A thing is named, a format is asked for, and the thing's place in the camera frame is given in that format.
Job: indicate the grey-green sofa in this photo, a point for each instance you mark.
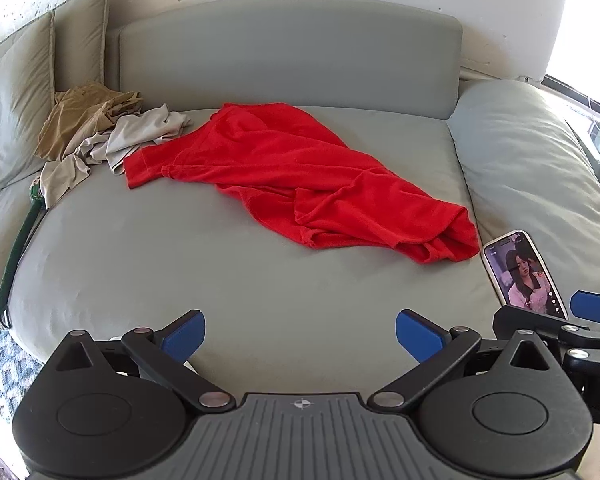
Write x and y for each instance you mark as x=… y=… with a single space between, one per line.
x=230 y=285

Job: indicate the blue patterned rug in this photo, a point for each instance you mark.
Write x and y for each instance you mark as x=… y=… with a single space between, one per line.
x=2 y=375

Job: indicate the small olive pillow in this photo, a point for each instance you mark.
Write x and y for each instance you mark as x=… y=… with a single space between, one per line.
x=80 y=35

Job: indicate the tan crumpled garment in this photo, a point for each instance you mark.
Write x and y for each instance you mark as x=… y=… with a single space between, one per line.
x=80 y=115

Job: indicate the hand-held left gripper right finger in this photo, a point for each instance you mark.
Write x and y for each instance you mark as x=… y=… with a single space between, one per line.
x=417 y=335

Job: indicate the dark-framed window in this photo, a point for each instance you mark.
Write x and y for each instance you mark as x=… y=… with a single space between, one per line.
x=580 y=90

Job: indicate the light beige crumpled garment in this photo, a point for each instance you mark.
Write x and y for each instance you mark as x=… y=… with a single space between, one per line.
x=135 y=132

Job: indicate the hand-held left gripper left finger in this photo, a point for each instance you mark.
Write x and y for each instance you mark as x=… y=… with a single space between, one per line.
x=182 y=337

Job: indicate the grey-green side cushion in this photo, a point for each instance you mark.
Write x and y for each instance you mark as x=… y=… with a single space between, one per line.
x=525 y=160

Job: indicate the large olive pillow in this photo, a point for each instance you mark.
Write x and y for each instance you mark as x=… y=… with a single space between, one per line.
x=10 y=110

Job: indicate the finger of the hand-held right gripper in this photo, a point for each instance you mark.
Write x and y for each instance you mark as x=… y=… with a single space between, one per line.
x=530 y=322
x=597 y=305

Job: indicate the red long-sleeve shirt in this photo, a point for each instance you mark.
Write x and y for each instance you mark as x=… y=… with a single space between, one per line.
x=290 y=170

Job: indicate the white-cased smartphone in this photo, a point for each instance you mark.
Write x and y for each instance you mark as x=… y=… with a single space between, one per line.
x=522 y=275

